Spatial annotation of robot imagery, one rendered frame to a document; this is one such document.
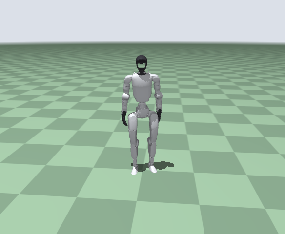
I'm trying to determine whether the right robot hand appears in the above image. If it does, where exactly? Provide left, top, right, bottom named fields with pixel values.
left=121, top=111, right=128, bottom=126

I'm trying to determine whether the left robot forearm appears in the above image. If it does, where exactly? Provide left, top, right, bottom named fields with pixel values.
left=156, top=98, right=162, bottom=112

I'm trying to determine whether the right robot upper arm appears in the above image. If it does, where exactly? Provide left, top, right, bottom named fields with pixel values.
left=123, top=75, right=133, bottom=100

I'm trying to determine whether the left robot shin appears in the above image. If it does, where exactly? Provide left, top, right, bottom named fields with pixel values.
left=148, top=142, right=156, bottom=165

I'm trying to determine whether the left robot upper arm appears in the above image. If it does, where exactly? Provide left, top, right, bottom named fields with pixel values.
left=151, top=74, right=163, bottom=99

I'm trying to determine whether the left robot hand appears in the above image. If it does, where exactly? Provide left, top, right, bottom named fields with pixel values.
left=156, top=109, right=162, bottom=122

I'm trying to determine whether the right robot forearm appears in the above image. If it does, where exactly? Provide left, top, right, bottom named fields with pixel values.
left=121, top=95, right=128, bottom=113

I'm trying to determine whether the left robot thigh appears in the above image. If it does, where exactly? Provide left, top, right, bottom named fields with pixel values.
left=147, top=110, right=159, bottom=145

